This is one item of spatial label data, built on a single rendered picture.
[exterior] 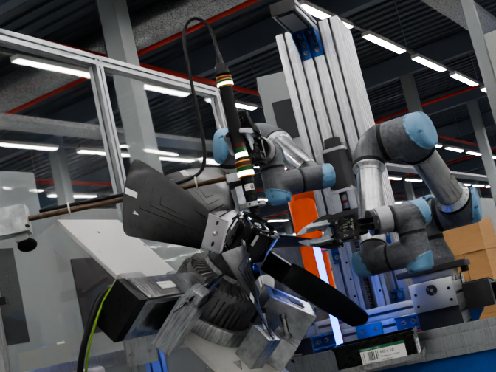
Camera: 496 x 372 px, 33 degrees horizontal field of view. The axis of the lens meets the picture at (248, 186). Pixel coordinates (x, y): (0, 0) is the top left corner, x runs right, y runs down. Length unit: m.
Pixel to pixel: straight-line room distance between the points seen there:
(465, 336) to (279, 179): 0.68
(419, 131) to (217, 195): 0.63
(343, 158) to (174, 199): 1.10
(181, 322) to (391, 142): 0.93
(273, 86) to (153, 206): 4.39
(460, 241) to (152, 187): 8.32
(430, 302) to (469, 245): 7.46
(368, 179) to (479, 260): 7.72
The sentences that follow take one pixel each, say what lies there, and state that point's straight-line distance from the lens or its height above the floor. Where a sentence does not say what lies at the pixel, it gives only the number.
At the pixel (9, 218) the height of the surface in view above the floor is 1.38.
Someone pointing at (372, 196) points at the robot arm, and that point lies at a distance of 2.42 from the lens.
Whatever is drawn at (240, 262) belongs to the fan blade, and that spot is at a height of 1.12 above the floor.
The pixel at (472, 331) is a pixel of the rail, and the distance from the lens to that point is 2.37.
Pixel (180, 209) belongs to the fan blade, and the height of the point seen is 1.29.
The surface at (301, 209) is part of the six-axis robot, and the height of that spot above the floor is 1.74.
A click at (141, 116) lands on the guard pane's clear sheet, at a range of 3.23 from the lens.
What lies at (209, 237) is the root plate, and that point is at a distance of 2.05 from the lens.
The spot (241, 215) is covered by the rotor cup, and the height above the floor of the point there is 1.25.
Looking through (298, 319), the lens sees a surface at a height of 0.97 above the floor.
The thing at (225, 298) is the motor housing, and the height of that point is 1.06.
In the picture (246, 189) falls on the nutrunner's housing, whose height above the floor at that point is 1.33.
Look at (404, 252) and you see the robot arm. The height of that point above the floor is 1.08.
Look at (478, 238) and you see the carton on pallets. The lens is 10.09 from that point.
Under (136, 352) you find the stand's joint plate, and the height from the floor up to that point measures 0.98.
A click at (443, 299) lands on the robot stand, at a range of 2.67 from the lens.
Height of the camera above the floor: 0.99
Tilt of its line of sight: 9 degrees up
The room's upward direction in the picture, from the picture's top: 13 degrees counter-clockwise
